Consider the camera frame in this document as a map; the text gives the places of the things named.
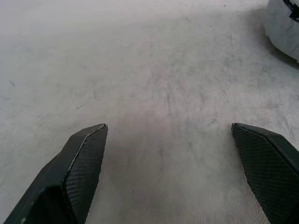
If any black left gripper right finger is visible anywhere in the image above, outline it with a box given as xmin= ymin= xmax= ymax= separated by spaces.
xmin=231 ymin=122 xmax=299 ymax=224

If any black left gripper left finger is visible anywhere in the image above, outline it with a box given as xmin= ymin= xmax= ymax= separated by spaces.
xmin=3 ymin=123 xmax=108 ymax=224

